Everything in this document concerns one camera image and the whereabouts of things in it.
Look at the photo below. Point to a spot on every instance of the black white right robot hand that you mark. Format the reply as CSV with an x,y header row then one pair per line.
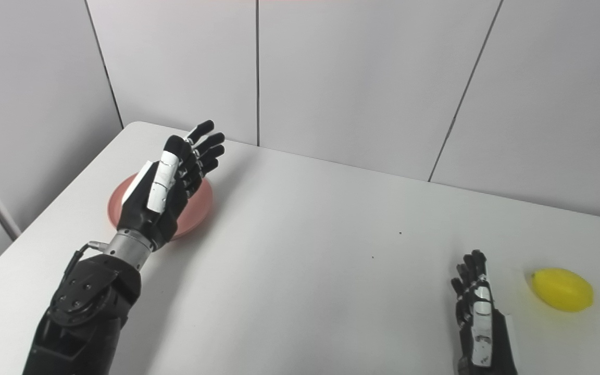
x,y
482,333

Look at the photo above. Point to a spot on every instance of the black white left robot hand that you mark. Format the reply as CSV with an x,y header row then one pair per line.
x,y
162,192

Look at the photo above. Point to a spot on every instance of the pink round plate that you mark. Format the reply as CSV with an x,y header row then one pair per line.
x,y
198,205

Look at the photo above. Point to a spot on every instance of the yellow lemon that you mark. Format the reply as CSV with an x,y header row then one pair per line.
x,y
563,290

